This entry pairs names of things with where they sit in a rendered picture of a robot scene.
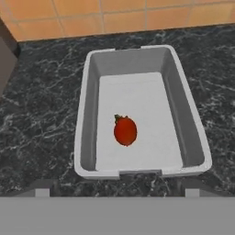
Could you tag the white rectangular tupperware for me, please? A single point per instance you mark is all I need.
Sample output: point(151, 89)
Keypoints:
point(137, 101)

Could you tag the red tomato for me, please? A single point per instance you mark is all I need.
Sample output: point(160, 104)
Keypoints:
point(125, 131)

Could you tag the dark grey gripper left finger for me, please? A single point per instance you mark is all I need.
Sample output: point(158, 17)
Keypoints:
point(42, 187)

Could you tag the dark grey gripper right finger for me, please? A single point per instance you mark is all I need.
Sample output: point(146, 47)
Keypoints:
point(192, 186)

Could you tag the dark grey appliance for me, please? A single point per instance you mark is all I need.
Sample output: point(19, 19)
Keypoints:
point(6, 58)

